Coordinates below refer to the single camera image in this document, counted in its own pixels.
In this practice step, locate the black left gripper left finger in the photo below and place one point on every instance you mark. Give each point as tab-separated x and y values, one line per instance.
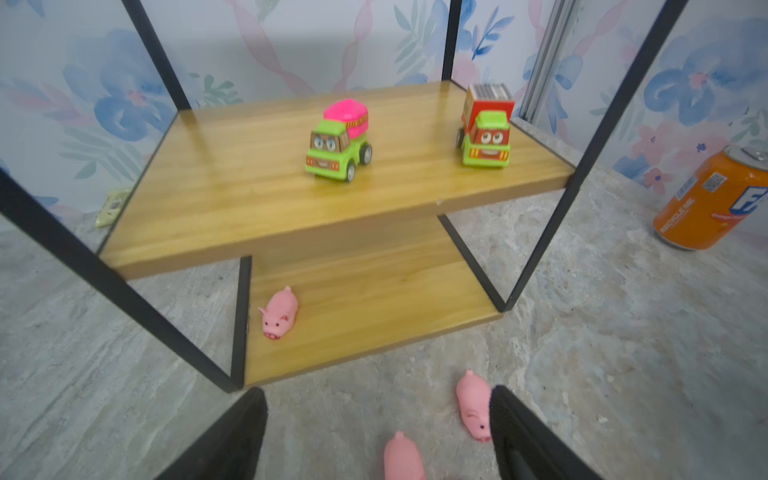
230	448

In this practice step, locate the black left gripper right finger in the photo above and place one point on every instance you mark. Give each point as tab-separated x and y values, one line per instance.
525	447

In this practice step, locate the pink pig toy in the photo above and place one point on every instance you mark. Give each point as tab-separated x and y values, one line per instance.
278	317
402	459
474	396

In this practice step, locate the green pink toy truck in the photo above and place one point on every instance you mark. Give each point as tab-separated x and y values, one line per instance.
339	143

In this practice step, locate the pink pig toy on shelf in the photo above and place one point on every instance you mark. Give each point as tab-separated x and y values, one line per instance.
278	317

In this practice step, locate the wooden shelf with black frame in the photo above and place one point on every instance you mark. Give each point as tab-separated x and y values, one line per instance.
375	264

